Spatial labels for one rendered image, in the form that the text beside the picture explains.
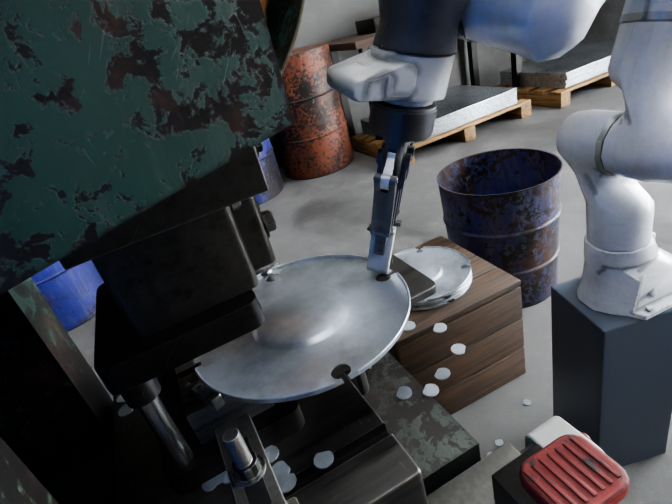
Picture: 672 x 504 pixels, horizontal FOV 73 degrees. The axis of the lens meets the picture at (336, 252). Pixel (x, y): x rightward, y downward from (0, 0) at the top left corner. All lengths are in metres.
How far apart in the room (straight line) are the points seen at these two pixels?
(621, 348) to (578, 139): 0.43
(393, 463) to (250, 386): 0.17
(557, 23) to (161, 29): 0.35
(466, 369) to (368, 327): 0.86
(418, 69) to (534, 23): 0.11
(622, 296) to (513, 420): 0.55
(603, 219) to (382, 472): 0.66
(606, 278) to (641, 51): 0.42
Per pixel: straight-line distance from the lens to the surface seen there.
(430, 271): 1.37
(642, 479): 1.39
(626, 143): 0.92
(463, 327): 1.29
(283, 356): 0.55
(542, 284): 1.81
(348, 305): 0.60
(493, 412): 1.48
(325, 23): 4.16
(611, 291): 1.07
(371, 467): 0.52
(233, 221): 0.45
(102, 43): 0.30
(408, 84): 0.49
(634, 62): 0.93
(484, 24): 0.54
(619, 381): 1.17
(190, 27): 0.30
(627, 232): 1.00
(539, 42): 0.51
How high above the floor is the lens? 1.12
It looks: 28 degrees down
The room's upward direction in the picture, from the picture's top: 15 degrees counter-clockwise
